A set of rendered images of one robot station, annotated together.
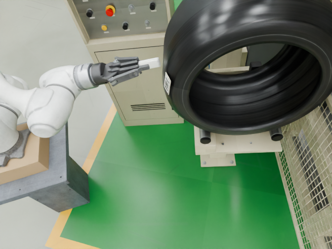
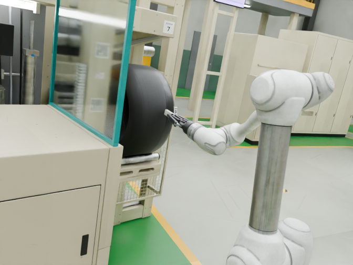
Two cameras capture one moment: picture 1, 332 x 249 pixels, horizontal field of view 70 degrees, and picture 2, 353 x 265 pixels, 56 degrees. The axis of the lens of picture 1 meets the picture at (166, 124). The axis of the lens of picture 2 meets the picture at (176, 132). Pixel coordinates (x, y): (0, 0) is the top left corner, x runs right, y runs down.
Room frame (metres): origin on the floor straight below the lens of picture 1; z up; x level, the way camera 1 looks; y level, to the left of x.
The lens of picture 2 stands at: (2.08, 1.09, 1.61)
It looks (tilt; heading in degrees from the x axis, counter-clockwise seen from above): 15 degrees down; 215
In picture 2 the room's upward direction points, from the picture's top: 10 degrees clockwise
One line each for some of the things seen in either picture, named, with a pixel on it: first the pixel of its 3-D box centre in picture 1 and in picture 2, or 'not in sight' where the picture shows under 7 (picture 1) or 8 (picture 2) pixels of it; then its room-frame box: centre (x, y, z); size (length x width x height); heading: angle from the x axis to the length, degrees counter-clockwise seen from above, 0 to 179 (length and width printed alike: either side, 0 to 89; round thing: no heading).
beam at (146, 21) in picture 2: not in sight; (130, 18); (0.44, -0.58, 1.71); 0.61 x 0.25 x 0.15; 168
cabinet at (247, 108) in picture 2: not in sight; (267, 110); (-4.20, -1.26, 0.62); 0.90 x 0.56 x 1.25; 155
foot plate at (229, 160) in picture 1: (216, 150); not in sight; (0.88, -0.35, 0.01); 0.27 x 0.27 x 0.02; 78
